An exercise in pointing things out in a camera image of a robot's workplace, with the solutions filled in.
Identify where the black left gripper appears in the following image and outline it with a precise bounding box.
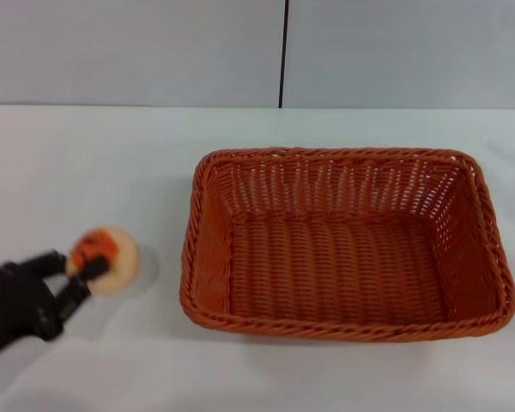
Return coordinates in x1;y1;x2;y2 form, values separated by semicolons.
0;250;109;367

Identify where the round bread with orange centre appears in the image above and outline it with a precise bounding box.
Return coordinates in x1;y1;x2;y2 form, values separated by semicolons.
64;227;142;297

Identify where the orange woven plastic basket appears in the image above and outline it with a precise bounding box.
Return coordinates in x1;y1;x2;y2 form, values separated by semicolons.
179;146;515;344

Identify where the black vertical wall strip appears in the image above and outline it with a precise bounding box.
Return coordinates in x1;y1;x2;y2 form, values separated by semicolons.
277;0;291;110

